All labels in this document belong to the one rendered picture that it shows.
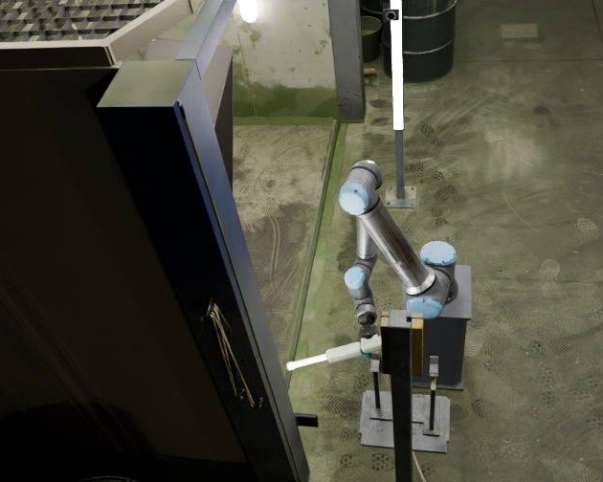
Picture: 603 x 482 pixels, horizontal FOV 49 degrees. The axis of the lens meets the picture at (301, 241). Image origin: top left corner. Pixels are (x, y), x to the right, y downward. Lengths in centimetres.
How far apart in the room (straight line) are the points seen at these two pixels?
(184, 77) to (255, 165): 325
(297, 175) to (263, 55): 89
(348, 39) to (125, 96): 325
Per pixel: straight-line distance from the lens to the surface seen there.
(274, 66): 486
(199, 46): 163
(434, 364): 232
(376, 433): 254
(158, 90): 151
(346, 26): 460
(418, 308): 278
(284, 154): 479
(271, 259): 408
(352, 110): 498
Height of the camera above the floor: 308
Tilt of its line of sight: 47 degrees down
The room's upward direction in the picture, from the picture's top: 11 degrees counter-clockwise
